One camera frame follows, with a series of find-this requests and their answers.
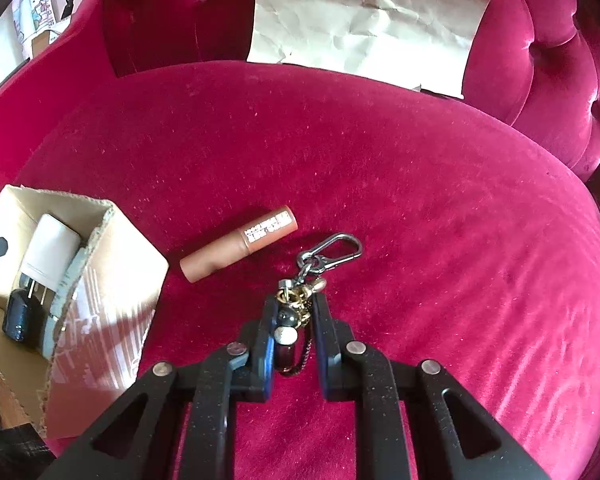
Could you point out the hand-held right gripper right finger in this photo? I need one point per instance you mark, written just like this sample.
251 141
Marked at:
322 350

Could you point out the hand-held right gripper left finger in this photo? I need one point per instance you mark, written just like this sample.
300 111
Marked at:
266 350

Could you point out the white wall charger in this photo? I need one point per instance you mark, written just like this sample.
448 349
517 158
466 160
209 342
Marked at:
50 245

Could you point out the black power adapter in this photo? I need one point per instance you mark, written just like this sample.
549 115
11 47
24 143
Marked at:
20 315

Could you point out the light blue cosmetic bottle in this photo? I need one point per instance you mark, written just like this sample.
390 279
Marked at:
67 280

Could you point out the cardboard box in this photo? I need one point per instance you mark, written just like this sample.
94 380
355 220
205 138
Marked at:
105 310

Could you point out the tan lip gloss tube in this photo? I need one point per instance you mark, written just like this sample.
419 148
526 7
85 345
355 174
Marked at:
230 250

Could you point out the red velvet tufted sofa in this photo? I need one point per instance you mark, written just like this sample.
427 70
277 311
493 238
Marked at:
405 210

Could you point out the person's left leg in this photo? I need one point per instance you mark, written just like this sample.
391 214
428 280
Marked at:
12 452

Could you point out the brown cardboard carton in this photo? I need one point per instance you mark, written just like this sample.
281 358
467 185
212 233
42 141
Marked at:
45 42

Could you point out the pink cartoon print curtain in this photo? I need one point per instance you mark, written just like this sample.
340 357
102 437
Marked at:
32 7

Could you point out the creased brown paper sheet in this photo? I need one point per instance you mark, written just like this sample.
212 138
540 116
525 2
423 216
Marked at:
370 20

